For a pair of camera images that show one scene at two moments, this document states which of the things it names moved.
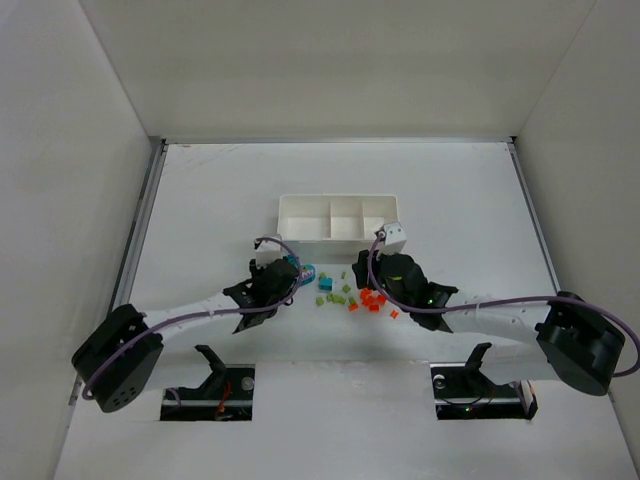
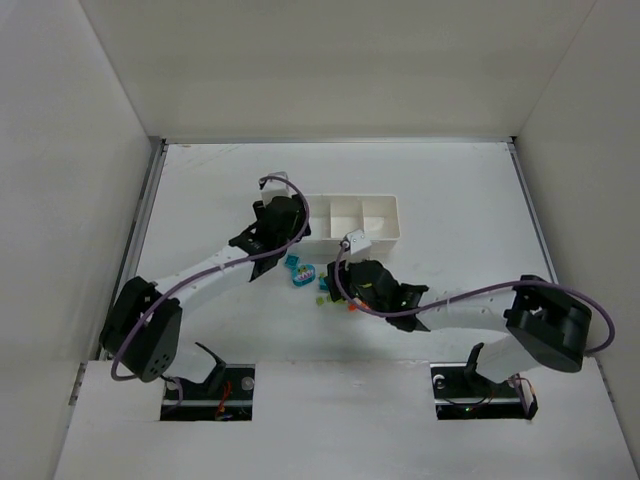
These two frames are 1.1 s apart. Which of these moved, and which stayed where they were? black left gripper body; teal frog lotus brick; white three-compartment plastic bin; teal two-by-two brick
Moved: black left gripper body
Stayed: teal frog lotus brick; teal two-by-two brick; white three-compartment plastic bin
